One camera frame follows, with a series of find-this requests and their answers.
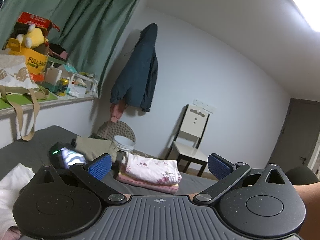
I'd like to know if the red cardboard box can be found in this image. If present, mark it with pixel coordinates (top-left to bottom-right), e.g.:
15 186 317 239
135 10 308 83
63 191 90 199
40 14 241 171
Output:
17 12 60 32

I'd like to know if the pink hanging garment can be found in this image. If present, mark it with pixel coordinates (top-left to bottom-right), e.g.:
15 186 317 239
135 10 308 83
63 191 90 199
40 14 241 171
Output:
110 100 127 123

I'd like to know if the grey door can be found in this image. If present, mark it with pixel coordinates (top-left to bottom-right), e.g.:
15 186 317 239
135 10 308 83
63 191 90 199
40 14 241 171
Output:
268 98 320 172

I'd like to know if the yellow drink can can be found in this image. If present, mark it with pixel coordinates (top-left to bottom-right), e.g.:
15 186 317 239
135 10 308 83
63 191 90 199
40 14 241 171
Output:
56 78 69 97

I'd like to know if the pink patterned folded towel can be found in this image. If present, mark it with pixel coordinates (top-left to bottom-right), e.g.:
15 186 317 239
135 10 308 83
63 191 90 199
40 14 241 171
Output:
116 172 179 194

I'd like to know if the white garment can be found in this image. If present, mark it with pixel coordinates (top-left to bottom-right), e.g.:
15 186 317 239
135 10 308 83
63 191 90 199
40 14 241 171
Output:
1 163 35 239

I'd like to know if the yellow cardboard box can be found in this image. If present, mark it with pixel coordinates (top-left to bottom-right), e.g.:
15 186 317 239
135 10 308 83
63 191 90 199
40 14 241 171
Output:
6 38 48 75

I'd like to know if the window sill shelf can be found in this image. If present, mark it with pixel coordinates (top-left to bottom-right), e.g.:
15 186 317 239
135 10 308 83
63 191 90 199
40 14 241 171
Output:
1 95 96 116

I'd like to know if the olive folded garment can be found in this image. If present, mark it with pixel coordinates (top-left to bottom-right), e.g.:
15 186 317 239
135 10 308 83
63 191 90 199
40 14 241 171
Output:
73 136 118 163

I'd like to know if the white wall socket strip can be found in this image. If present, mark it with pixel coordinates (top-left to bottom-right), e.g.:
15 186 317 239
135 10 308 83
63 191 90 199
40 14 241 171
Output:
193 99 216 113

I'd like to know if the ceiling light panel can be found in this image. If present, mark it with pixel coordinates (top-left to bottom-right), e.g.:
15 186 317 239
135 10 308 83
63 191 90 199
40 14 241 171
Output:
293 0 319 33

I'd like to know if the green curtain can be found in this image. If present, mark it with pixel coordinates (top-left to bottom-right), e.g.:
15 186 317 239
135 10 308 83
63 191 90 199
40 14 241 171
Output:
1 0 140 93

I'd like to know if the white teal small box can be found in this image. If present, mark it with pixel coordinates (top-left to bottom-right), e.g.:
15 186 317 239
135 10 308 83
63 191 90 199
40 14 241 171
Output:
42 65 75 93

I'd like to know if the person's right forearm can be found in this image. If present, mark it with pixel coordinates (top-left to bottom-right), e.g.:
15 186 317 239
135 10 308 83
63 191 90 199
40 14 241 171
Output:
295 182 320 240

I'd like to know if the canvas tote bag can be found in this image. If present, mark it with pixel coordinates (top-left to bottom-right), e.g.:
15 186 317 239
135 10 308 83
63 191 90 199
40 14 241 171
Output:
1 54 49 132

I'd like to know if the black device green light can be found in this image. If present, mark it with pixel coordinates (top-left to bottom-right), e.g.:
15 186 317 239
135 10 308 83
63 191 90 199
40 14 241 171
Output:
49 142 87 169

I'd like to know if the yellow plush toy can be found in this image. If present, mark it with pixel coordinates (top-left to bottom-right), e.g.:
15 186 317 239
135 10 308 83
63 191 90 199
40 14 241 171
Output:
16 24 47 49

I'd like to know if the dark teal hanging jacket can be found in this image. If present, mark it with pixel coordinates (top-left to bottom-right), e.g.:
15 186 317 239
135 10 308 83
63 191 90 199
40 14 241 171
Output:
110 23 158 112

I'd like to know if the white floral folded cloth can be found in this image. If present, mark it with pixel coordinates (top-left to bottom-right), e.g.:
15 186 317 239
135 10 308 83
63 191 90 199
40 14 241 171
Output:
121 152 182 185

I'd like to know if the round woven stool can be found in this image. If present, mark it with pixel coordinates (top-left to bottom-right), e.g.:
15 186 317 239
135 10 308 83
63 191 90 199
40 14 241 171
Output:
97 121 136 142

